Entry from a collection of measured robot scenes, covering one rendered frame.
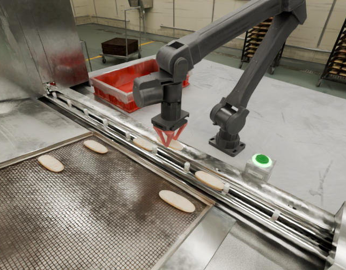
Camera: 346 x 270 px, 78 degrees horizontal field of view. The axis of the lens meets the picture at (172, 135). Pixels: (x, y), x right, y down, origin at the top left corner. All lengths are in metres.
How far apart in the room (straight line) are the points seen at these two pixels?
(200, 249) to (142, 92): 0.36
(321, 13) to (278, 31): 4.12
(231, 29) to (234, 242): 0.53
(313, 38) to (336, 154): 4.05
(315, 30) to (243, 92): 4.22
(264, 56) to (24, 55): 0.99
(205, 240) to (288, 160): 0.49
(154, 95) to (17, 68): 0.81
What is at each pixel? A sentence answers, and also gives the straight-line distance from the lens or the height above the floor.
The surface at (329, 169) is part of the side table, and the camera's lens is 0.92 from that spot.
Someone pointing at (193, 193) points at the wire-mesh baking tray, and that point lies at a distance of 0.59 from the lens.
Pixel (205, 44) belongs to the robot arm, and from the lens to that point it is 0.57.
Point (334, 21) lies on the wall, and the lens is 4.87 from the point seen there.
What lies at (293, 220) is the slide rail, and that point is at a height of 0.85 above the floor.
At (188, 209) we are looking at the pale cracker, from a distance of 0.54.
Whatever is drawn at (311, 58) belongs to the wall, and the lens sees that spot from 5.00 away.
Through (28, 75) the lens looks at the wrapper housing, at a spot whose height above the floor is 0.98.
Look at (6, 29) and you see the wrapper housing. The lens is 1.19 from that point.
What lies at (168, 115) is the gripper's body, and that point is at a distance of 0.58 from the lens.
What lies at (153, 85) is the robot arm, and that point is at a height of 1.14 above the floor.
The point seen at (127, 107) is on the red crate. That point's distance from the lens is 1.05.
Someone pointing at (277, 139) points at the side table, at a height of 0.82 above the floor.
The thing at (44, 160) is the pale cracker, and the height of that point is 0.93.
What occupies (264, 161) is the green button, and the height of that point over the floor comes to 0.91.
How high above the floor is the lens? 1.35
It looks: 36 degrees down
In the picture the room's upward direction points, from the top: straight up
